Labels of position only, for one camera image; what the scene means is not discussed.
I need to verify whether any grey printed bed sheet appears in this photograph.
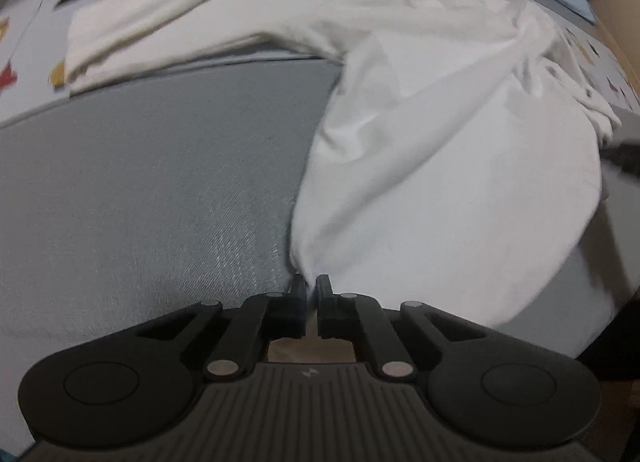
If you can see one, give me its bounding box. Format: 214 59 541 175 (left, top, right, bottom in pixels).
0 0 640 458

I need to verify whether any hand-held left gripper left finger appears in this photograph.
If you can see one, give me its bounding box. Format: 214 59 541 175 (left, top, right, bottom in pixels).
134 274 308 383

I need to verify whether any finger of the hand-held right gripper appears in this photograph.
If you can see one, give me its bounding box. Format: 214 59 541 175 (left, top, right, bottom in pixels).
599 139 640 179

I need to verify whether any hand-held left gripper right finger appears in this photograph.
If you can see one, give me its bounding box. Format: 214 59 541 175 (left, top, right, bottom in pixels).
316 275 489 384

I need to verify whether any white long-sleeve shirt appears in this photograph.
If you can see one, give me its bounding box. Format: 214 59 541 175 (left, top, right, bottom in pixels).
65 0 623 338

